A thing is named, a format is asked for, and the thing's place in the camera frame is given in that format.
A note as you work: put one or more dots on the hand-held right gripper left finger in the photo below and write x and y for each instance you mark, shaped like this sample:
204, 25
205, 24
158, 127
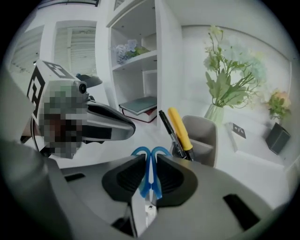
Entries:
122, 180

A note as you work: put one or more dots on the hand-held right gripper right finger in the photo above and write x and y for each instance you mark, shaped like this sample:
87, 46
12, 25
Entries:
178, 180

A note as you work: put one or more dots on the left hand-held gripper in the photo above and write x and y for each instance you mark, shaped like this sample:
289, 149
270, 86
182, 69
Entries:
58, 93

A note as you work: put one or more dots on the black stationery marker pen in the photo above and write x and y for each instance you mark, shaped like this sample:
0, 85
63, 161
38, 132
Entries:
172, 133

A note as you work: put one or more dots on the yellow stationery utility knife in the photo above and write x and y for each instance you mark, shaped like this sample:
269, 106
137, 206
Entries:
180, 129

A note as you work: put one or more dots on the grey desk lamp head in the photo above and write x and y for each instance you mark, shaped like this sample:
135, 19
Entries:
92, 80

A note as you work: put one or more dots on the white desk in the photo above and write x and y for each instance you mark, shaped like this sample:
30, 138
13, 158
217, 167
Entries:
253, 161

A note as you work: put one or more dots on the red hardcover book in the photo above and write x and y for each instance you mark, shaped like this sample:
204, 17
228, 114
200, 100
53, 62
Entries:
143, 117

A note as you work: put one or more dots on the green hardcover book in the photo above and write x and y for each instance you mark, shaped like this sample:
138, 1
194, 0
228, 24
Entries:
138, 105

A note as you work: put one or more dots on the grey pen holder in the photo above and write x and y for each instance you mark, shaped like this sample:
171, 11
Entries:
204, 138

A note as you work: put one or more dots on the pale green ribbed vase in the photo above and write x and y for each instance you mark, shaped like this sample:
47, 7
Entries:
215, 114

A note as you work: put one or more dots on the pale blue flower bunch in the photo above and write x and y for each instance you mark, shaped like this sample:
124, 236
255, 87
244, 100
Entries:
127, 50

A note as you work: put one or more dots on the white window blinds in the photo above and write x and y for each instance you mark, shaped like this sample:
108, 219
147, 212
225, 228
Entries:
77, 49

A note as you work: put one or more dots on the white bookshelf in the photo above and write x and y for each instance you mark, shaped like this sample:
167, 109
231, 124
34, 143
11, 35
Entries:
168, 58

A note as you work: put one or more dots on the black square flower pot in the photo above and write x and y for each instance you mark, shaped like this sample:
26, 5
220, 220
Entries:
277, 138

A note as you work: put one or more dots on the white and green flower bouquet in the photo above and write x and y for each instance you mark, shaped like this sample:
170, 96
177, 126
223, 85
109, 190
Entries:
225, 77

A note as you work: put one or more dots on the peach flower bunch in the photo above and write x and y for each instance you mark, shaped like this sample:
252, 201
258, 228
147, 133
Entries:
279, 103

